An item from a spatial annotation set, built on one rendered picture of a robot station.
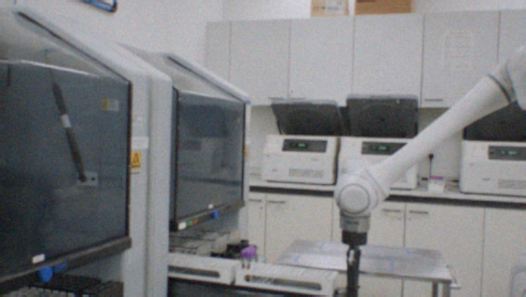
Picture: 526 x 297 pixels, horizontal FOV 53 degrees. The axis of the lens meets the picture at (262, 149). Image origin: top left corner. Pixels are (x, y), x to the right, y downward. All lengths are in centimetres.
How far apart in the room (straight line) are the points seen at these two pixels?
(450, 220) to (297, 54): 171
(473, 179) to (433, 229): 43
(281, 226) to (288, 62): 131
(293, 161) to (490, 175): 136
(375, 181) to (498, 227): 258
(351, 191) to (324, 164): 259
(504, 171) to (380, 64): 118
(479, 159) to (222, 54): 217
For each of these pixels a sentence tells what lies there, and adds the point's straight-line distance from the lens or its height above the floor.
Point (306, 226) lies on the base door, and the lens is 399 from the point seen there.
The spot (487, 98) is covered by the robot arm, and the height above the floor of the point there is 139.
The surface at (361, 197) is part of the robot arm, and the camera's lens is 132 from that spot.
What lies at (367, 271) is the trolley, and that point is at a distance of 188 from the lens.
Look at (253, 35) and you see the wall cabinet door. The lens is 444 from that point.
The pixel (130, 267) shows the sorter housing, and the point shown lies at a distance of 151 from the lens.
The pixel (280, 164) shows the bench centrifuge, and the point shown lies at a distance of 400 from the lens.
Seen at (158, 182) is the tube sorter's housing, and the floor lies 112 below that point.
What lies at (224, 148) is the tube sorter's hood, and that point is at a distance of 200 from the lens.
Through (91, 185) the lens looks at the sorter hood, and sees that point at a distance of 130.
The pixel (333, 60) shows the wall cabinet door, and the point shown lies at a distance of 423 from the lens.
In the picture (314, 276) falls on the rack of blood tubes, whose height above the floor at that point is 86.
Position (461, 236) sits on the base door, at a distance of 389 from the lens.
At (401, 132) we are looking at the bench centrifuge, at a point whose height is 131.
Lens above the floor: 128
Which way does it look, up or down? 2 degrees down
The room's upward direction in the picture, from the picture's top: 2 degrees clockwise
